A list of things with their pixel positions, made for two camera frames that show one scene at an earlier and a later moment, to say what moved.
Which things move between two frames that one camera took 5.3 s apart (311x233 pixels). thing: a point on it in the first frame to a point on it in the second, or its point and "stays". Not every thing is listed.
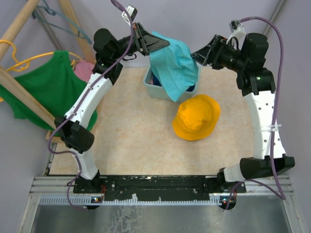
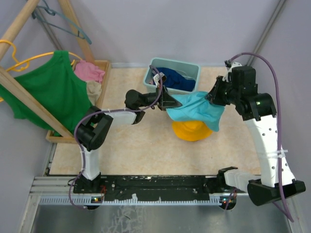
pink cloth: (83, 70) stays
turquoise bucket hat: (173, 68) to (195, 107)
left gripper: (146, 41) to (166, 101)
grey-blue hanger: (48, 9) stays
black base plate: (162, 188) stays
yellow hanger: (21, 69) stays
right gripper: (212, 52) to (213, 95)
